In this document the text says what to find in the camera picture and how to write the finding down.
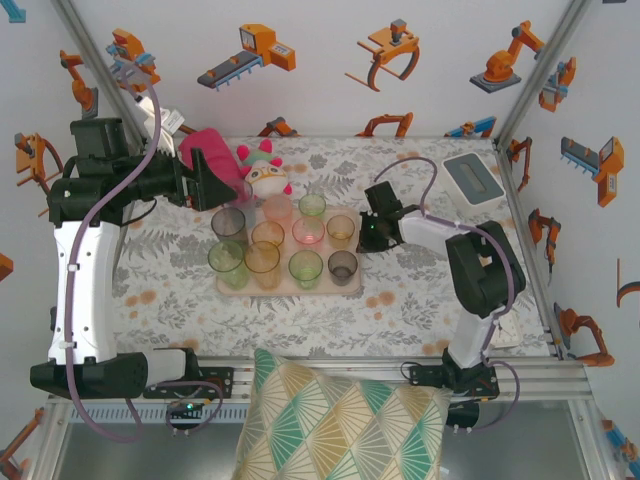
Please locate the amber translucent plastic cup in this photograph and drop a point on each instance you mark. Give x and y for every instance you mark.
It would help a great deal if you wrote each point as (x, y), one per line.
(341, 230)
(268, 234)
(262, 265)

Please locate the grey translucent plastic cup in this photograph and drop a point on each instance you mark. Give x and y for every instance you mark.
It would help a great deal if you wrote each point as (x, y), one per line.
(343, 267)
(229, 225)

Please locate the green translucent plastic cup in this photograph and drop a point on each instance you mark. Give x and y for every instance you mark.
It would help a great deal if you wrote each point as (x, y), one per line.
(306, 267)
(227, 262)
(312, 205)

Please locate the salmon translucent plastic cup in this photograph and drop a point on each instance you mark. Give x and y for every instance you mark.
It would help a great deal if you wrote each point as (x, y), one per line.
(277, 207)

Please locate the beige rectangular tray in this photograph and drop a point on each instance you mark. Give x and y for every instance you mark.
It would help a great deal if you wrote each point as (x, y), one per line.
(330, 290)

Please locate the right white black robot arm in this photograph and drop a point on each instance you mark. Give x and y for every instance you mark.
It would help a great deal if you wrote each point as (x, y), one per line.
(480, 280)

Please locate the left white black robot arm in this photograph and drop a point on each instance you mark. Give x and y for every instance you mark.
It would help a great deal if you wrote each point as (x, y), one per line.
(82, 290)

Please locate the pink rolled towel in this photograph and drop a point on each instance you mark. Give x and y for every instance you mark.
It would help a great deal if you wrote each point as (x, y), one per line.
(212, 145)

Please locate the white pink plush toy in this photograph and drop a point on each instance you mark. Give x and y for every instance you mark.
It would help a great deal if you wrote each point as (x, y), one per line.
(267, 177)

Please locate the white grey tissue box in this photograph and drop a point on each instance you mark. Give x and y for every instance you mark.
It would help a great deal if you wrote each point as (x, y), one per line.
(472, 185)

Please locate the floral printed tablecloth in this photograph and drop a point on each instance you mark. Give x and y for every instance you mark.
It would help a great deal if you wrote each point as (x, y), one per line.
(310, 335)

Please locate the teal yellow patterned pillow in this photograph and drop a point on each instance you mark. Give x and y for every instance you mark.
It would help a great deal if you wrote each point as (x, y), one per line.
(340, 425)

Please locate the small black controller box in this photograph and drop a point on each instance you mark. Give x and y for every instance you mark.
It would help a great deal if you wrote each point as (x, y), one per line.
(462, 415)

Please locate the small board with green light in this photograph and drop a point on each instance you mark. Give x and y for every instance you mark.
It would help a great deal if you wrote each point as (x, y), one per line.
(186, 407)

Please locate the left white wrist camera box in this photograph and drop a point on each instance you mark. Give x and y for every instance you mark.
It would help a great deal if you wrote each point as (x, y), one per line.
(167, 122)

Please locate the aluminium frame post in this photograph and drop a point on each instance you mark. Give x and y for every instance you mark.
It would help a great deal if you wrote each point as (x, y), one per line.
(545, 70)
(85, 40)

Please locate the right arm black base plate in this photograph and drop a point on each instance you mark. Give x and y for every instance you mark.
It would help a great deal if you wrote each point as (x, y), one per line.
(420, 375)

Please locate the aluminium side rail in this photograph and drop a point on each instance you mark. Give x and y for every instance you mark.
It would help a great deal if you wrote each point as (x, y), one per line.
(539, 280)

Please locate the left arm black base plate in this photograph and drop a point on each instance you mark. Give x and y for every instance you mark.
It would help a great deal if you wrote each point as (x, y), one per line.
(225, 372)

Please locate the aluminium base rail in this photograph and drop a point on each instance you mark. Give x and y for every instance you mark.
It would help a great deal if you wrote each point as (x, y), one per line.
(242, 380)

